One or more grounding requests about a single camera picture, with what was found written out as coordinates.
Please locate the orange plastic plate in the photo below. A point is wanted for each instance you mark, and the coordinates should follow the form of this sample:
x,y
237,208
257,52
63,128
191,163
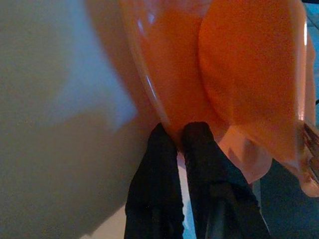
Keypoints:
x,y
169,62

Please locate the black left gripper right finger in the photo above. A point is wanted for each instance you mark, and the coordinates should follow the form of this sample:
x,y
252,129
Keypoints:
x,y
214,194

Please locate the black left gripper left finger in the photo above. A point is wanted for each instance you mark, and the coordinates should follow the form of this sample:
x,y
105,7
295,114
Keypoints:
x,y
154,186

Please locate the orange plastic bowl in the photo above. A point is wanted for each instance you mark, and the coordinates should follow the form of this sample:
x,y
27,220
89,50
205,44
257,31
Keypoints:
x,y
249,74

